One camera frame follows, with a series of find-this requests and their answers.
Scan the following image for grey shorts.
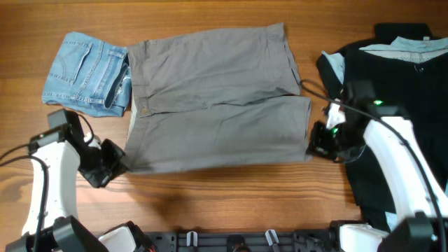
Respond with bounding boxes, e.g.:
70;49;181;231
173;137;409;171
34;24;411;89
125;23;312;173

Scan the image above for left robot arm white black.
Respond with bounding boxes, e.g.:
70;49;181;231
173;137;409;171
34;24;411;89
6;125;155;252

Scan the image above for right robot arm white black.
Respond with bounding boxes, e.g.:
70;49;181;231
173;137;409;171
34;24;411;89
307;81;447;251

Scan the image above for black garment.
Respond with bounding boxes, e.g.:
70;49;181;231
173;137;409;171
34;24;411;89
316;22;448;232

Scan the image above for folded blue denim shorts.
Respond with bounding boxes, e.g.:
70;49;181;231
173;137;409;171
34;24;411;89
41;32;132;117

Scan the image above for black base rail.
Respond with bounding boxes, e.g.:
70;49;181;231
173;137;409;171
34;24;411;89
146;229;339;252

